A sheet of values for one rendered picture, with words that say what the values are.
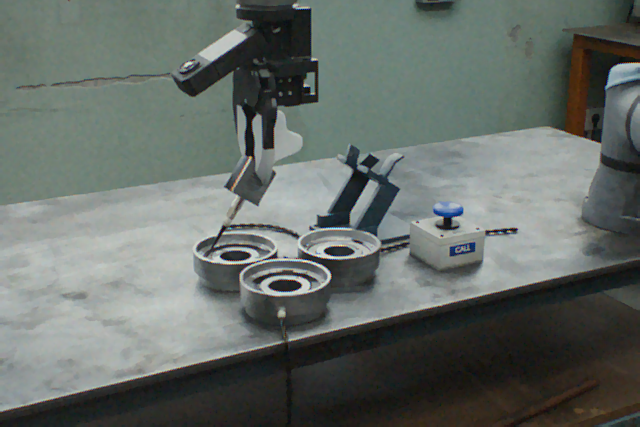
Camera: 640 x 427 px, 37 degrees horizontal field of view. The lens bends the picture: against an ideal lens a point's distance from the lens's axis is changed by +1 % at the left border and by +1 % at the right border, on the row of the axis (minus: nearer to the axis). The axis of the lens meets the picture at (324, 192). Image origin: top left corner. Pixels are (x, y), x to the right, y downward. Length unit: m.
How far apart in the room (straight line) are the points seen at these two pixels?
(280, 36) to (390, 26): 1.95
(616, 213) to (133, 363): 0.72
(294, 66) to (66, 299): 0.39
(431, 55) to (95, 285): 2.13
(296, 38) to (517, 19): 2.27
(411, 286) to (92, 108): 1.69
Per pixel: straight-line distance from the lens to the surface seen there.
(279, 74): 1.12
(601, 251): 1.34
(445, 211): 1.23
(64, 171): 2.75
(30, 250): 1.34
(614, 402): 1.49
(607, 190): 1.42
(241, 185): 1.16
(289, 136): 1.15
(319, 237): 1.24
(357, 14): 3.00
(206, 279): 1.16
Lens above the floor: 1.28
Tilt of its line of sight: 18 degrees down
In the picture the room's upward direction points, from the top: straight up
